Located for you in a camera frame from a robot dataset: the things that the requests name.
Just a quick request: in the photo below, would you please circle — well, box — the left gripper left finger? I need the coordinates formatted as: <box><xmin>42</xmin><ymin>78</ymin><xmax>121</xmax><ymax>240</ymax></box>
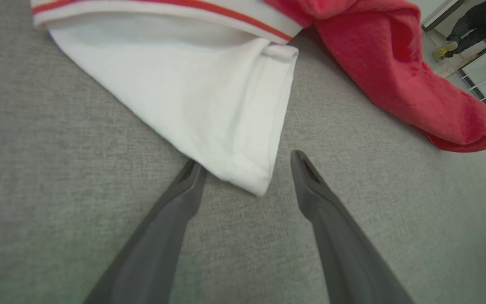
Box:
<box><xmin>84</xmin><ymin>158</ymin><xmax>208</xmax><ymax>304</ymax></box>

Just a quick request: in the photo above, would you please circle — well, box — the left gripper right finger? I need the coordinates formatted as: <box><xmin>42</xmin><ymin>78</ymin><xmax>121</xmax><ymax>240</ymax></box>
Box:
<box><xmin>290</xmin><ymin>150</ymin><xmax>414</xmax><ymax>304</ymax></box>

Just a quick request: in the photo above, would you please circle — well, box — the red jersey with white sleeves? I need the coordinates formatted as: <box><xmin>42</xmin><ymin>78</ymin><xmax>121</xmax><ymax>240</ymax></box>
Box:
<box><xmin>30</xmin><ymin>0</ymin><xmax>486</xmax><ymax>197</ymax></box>

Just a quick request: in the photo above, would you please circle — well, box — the person in dark clothes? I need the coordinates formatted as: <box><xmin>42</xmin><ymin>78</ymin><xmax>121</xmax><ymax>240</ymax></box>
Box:
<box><xmin>432</xmin><ymin>0</ymin><xmax>486</xmax><ymax>60</ymax></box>

